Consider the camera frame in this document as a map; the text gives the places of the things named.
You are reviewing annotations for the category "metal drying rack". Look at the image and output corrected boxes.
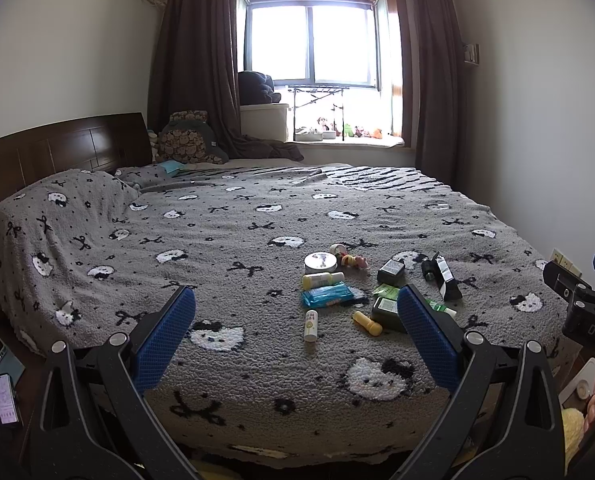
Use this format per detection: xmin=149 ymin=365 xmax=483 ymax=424
xmin=288 ymin=84 xmax=349 ymax=143

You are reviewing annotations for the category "blue wet wipes pack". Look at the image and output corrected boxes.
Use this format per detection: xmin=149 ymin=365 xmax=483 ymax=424
xmin=302 ymin=283 xmax=368 ymax=310

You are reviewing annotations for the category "colourful plush toy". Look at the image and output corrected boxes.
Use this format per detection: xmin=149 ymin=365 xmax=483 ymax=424
xmin=329 ymin=243 xmax=369 ymax=270

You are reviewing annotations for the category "large green lotion bottle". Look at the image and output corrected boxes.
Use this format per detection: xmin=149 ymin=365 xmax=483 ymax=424
xmin=371 ymin=297 xmax=407 ymax=334

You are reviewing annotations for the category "white storage box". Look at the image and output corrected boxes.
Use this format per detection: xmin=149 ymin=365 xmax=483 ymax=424
xmin=240 ymin=103 xmax=291 ymax=142

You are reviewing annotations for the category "brown patterned pillow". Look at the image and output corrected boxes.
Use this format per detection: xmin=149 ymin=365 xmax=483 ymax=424
xmin=155 ymin=110 xmax=229 ymax=165

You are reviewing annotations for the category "brown left curtain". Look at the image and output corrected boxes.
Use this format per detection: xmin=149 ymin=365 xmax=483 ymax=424
xmin=148 ymin=0 xmax=243 ymax=158

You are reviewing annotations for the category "wall power socket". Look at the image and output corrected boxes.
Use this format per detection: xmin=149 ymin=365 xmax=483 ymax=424
xmin=550 ymin=248 xmax=582 ymax=278

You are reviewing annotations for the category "round metal tin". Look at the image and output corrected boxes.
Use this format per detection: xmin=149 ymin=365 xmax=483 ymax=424
xmin=304 ymin=252 xmax=337 ymax=274

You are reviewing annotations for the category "brown curtain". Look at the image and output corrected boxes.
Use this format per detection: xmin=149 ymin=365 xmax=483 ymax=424
xmin=413 ymin=0 xmax=465 ymax=185
xmin=148 ymin=0 xmax=243 ymax=158

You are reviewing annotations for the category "small green lotion bottle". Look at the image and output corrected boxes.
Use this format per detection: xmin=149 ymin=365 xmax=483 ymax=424
xmin=377 ymin=259 xmax=406 ymax=287

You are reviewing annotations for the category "yellow white tube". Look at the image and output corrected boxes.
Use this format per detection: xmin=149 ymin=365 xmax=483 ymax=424
xmin=302 ymin=272 xmax=345 ymax=290

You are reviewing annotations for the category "dark wooden headboard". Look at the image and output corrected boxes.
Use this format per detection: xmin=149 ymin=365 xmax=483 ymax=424
xmin=0 ymin=113 xmax=152 ymax=200

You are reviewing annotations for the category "wall switch panel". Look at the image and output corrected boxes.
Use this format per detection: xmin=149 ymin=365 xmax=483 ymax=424
xmin=463 ymin=44 xmax=480 ymax=66

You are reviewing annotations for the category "smartphone on nightstand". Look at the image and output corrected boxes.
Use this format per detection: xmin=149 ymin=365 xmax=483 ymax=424
xmin=0 ymin=374 xmax=20 ymax=425

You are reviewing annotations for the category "brown right curtain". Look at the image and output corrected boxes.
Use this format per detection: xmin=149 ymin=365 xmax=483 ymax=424
xmin=413 ymin=0 xmax=465 ymax=185

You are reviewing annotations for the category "teal cloth by pillow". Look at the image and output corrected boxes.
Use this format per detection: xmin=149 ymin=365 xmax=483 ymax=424
xmin=158 ymin=160 xmax=186 ymax=177

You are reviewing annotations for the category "dark blue clothes pile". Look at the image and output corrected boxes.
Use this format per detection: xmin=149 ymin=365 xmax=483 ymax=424
xmin=238 ymin=70 xmax=281 ymax=106

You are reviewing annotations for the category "small white yellow bottle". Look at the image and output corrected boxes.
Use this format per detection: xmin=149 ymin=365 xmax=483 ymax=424
xmin=304 ymin=310 xmax=318 ymax=342

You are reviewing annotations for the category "window with dark frame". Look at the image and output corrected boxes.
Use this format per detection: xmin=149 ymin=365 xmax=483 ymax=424
xmin=238 ymin=0 xmax=412 ymax=148

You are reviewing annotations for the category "black cosmetic box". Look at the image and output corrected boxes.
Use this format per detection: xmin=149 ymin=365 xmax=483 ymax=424
xmin=431 ymin=254 xmax=462 ymax=301

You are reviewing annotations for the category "dark green round jar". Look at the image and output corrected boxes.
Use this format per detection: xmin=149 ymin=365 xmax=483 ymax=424
xmin=421 ymin=258 xmax=436 ymax=282

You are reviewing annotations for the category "yellow lip balm stick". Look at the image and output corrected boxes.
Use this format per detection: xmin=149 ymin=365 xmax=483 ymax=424
xmin=352 ymin=311 xmax=383 ymax=337

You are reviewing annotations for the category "grey cat pattern bedspread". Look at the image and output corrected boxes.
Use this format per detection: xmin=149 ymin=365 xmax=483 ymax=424
xmin=0 ymin=166 xmax=578 ymax=468

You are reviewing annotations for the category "green sachet wrapper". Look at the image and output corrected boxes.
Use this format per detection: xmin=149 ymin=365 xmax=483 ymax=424
xmin=373 ymin=284 xmax=401 ymax=300

